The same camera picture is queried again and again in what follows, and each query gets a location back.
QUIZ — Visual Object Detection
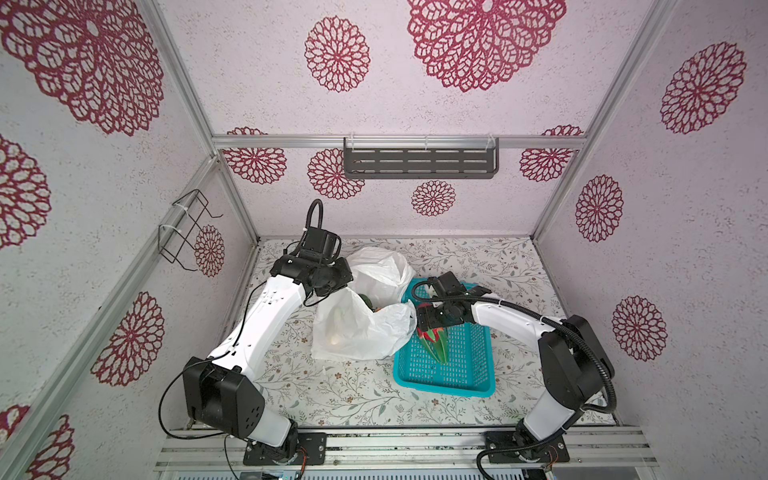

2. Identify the teal plastic basket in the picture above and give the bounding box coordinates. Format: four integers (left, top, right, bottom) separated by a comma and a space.
393, 272, 496, 398

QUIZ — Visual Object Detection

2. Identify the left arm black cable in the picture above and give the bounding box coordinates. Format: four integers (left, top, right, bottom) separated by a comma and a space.
157, 199, 325, 440

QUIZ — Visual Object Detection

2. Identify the grey slotted wall shelf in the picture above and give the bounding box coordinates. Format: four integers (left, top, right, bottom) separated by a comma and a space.
342, 137, 499, 180

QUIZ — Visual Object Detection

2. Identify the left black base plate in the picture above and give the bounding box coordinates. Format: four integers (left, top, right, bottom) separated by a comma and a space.
243, 430, 328, 467

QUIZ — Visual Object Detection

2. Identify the green avocado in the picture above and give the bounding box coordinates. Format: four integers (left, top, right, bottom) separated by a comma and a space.
359, 294, 377, 311

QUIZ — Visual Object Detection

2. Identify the white plastic bag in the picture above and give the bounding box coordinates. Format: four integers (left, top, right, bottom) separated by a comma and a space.
311, 247, 417, 362

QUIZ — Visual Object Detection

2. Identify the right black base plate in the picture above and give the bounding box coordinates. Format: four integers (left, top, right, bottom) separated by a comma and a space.
484, 430, 570, 464

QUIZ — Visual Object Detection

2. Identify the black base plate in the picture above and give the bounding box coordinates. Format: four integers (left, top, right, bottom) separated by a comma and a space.
484, 430, 570, 464
243, 430, 328, 467

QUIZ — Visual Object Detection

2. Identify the aluminium front rail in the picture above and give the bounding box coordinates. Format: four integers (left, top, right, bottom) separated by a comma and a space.
152, 425, 659, 476

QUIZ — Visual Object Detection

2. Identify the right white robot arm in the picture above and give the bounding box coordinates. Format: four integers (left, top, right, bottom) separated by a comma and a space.
410, 272, 618, 446

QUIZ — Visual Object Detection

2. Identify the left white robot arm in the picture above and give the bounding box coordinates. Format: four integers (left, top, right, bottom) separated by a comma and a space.
181, 227, 353, 449

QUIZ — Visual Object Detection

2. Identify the black corrugated cable conduit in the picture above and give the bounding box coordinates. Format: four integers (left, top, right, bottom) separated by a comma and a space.
410, 279, 618, 480

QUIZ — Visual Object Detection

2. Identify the black wire wall rack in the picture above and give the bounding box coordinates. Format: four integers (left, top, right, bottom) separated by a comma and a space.
156, 189, 223, 272

